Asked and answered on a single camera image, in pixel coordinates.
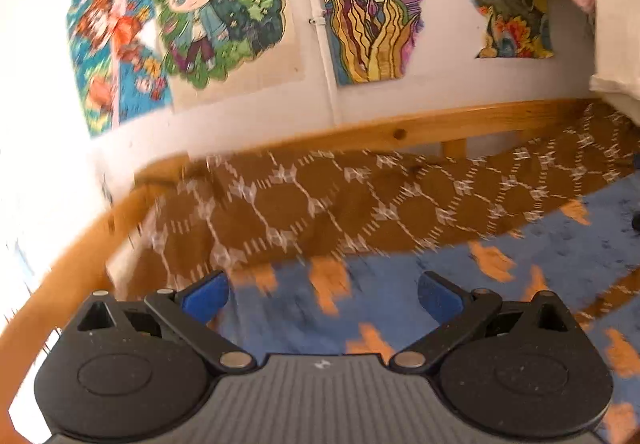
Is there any blue pants orange pattern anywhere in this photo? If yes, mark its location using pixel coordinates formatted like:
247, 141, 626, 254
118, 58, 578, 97
217, 175, 639, 443

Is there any brown PF patterned blanket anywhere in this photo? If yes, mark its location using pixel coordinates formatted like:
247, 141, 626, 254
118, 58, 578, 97
107, 101, 639, 300

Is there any orange teal mosaic poster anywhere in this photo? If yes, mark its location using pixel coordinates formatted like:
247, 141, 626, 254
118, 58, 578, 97
66, 0, 172, 137

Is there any blond anime character poster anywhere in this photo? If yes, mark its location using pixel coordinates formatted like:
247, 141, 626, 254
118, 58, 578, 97
153, 0, 304, 110

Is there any white hanging cloth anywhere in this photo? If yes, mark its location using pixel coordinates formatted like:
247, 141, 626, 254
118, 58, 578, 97
590, 0, 640, 123

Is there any wooden bed frame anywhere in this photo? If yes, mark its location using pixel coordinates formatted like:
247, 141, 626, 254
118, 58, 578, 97
1, 98, 590, 443

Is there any white wall cable conduit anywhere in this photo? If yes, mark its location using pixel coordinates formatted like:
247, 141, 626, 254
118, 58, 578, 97
294, 0, 344, 128

